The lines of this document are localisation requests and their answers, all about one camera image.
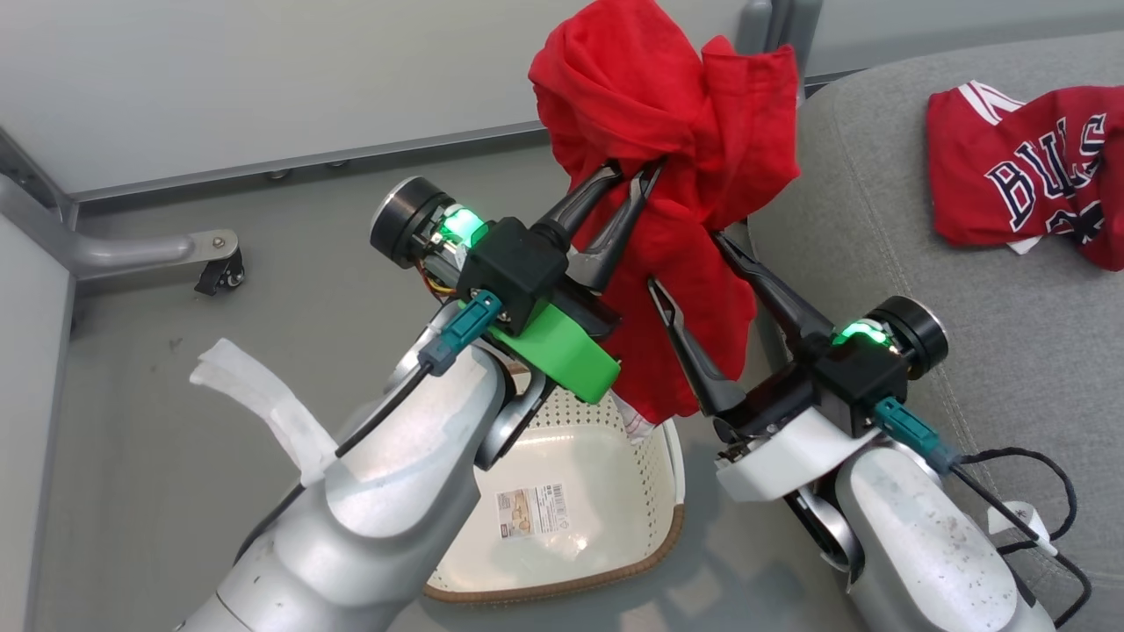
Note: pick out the plain red shirt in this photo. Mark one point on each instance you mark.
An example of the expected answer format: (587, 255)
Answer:
(667, 114)

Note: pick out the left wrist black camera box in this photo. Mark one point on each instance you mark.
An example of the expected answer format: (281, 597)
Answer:
(514, 268)

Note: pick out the grey metal partition post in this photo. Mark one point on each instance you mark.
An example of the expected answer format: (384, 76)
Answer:
(806, 22)

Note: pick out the grey partition leg with screw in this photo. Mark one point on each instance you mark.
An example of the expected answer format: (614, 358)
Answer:
(123, 250)

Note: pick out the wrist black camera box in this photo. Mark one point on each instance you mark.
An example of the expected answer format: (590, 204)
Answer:
(859, 382)
(514, 268)

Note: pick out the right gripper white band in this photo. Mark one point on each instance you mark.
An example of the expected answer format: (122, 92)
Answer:
(790, 452)

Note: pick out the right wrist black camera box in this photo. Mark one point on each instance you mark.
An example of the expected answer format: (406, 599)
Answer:
(859, 382)

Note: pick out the grey metal partition rail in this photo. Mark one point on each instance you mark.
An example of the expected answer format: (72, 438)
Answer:
(307, 162)

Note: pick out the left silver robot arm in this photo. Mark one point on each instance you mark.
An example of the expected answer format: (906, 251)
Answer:
(395, 474)

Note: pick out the red Bulls jersey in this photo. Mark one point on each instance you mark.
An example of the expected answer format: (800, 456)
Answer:
(1027, 175)

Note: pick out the black caster wheel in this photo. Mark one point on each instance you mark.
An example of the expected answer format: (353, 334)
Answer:
(221, 276)

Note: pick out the grey fabric sofa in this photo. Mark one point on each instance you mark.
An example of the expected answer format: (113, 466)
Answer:
(1010, 351)

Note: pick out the white perforated laundry basket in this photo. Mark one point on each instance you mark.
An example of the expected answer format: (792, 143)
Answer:
(571, 518)

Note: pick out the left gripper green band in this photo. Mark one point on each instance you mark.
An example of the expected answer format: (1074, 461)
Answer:
(562, 355)

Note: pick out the white tape strip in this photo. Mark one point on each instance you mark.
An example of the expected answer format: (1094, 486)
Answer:
(263, 395)

